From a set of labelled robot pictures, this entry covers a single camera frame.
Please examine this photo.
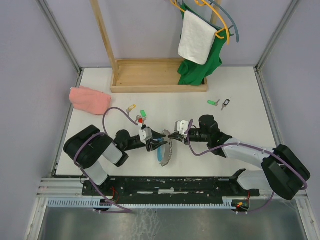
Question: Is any grey-blue hanger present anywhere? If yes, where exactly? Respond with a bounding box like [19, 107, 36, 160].
[170, 0, 240, 44]

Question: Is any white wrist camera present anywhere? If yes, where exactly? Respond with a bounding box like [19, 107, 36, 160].
[174, 120, 193, 137]
[139, 125, 153, 144]

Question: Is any metal keyring band blue handle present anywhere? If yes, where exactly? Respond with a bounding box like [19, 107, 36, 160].
[157, 129, 173, 167]

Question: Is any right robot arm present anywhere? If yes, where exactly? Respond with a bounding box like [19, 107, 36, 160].
[169, 115, 311, 200]

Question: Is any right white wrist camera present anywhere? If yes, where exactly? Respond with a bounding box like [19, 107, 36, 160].
[174, 120, 193, 137]

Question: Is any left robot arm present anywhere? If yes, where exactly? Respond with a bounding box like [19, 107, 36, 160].
[63, 125, 168, 195]

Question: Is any green tag key right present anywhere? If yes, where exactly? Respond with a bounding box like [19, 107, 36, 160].
[207, 99, 220, 106]

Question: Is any black tag key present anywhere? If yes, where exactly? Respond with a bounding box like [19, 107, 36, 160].
[221, 99, 230, 111]

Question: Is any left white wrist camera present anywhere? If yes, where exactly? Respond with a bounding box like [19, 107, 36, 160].
[139, 125, 153, 144]

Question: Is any green tag key left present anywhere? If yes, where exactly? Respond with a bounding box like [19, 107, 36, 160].
[140, 110, 147, 120]

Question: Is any green tag key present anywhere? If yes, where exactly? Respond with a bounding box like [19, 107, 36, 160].
[140, 110, 147, 120]
[207, 99, 220, 106]

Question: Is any white towel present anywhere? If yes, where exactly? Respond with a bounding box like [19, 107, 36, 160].
[178, 11, 217, 65]

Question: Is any yellow tag key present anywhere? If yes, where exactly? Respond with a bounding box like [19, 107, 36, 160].
[126, 104, 136, 117]

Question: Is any green shirt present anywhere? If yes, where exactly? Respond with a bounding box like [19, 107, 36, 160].
[177, 3, 227, 86]

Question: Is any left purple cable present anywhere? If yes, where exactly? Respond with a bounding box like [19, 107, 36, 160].
[73, 106, 143, 215]

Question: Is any white cable duct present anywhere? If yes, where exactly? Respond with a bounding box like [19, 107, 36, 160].
[47, 197, 236, 210]

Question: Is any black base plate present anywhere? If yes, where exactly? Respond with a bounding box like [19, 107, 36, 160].
[98, 176, 260, 204]

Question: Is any pink folded cloth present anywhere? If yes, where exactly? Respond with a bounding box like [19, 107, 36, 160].
[69, 86, 112, 115]

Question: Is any yellow hanger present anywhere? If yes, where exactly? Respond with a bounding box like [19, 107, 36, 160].
[169, 0, 230, 46]

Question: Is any wooden rack frame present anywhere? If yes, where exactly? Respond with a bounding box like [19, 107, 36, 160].
[90, 0, 209, 94]

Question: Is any red tag key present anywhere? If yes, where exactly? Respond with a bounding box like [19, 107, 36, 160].
[135, 115, 145, 124]

